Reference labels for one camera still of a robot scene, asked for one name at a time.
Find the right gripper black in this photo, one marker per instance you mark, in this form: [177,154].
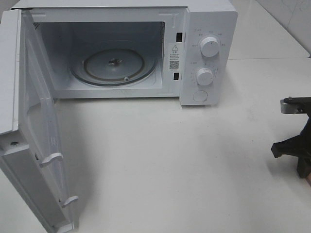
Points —
[300,145]

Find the pink round plate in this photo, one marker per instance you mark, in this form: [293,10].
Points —
[308,179]

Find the upper white power knob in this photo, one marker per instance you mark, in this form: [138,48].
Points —
[209,46]

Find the white microwave oven body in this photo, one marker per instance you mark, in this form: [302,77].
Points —
[67,25]

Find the round white door button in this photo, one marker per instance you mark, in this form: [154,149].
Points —
[200,96]

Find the lower white timer knob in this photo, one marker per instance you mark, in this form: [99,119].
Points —
[204,76]

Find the white warning label sticker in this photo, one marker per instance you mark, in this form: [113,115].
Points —
[173,56]

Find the glass microwave turntable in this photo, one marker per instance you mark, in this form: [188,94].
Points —
[113,63]

